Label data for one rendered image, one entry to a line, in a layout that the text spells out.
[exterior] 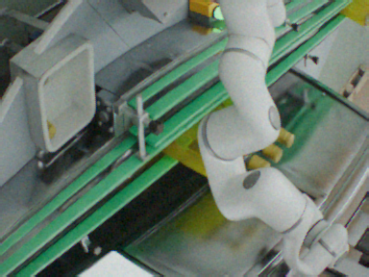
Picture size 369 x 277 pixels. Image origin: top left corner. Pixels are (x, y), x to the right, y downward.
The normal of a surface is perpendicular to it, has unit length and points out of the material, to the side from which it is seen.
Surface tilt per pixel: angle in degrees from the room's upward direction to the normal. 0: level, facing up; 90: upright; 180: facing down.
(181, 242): 90
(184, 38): 90
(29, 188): 90
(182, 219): 90
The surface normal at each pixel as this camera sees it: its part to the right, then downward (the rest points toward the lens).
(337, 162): -0.01, -0.74
